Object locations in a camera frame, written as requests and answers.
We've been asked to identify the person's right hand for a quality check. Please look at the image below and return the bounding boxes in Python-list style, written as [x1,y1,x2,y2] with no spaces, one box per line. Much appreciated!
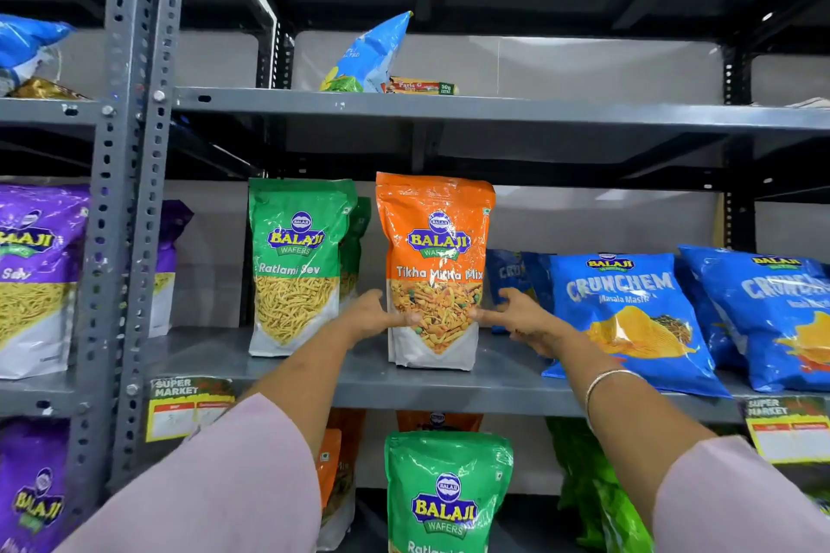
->
[469,287,577,359]

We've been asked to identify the person's left hand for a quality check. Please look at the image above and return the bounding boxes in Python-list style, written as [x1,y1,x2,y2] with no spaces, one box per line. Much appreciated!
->
[336,289,423,347]

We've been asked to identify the orange snack mix pouch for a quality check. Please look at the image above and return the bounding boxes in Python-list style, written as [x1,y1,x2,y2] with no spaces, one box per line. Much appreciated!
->
[375,172,496,372]
[396,410,485,434]
[315,408,368,551]

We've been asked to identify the person's right forearm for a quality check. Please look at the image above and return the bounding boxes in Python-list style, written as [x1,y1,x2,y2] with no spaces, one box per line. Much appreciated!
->
[551,328,830,553]

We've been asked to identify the person's left forearm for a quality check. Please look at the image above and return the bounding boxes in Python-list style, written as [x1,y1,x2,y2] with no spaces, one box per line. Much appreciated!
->
[55,311,355,553]

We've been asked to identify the blue potato chips bag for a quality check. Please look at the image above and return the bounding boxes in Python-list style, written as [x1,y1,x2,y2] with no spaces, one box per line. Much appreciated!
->
[673,257,743,371]
[678,245,830,393]
[485,248,553,335]
[541,252,734,399]

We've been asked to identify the green sev snack pouch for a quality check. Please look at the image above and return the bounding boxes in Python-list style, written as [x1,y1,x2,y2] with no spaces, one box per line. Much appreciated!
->
[338,196,373,302]
[248,177,358,358]
[384,430,514,553]

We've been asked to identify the silver bangle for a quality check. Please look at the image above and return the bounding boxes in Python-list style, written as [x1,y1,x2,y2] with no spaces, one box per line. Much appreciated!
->
[584,369,647,432]

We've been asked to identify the grey metal shelving rack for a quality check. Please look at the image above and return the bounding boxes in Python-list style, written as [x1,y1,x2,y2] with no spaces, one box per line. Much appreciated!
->
[0,0,154,553]
[109,0,830,553]

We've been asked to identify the purple sev snack pouch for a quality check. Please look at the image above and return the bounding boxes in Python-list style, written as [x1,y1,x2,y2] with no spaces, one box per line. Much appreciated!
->
[0,184,92,381]
[148,199,195,339]
[0,419,73,553]

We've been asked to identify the bright green chips bag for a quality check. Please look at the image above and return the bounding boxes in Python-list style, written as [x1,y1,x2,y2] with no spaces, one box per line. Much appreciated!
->
[546,417,654,553]

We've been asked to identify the yellow green price label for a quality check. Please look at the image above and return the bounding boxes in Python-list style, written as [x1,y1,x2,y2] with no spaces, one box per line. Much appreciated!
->
[145,375,236,444]
[744,395,830,465]

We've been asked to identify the yellow red biscuit packet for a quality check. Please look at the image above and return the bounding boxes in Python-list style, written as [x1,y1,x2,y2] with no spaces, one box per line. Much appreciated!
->
[386,77,460,96]

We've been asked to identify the light blue snack bag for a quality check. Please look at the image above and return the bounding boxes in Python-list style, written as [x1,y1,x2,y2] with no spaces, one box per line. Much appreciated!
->
[320,11,414,94]
[0,14,76,97]

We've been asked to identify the white flat packet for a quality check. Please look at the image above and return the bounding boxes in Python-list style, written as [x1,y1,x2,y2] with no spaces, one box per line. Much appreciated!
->
[751,97,830,110]

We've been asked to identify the golden snack packet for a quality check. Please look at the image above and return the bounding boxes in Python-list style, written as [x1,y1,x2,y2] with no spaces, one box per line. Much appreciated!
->
[6,77,89,102]

